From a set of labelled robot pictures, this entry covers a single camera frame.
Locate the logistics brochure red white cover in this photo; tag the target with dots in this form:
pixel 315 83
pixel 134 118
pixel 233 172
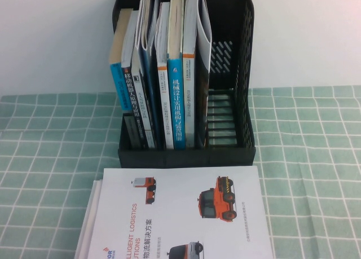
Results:
pixel 175 214

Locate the grey spine book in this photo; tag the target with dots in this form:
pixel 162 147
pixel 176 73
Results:
pixel 141 101

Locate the short dark grey book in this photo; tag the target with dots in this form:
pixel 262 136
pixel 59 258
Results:
pixel 131 132

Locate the black spine Chinese title book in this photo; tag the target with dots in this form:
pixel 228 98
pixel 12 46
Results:
pixel 130 85

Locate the black plastic book holder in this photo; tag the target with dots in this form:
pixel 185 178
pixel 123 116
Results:
pixel 242 101

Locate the blue spine book tan pages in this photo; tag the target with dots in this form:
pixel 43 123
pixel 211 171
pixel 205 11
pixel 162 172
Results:
pixel 119 84

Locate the white book grey edge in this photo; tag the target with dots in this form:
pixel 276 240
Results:
pixel 79 242

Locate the floppy white dark cover brochure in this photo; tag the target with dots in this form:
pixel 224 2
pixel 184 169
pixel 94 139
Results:
pixel 203 87

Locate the thin blue cover magazine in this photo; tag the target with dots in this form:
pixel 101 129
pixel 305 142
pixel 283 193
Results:
pixel 146 61

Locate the green checked tablecloth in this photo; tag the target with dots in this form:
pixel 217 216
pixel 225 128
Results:
pixel 310 157

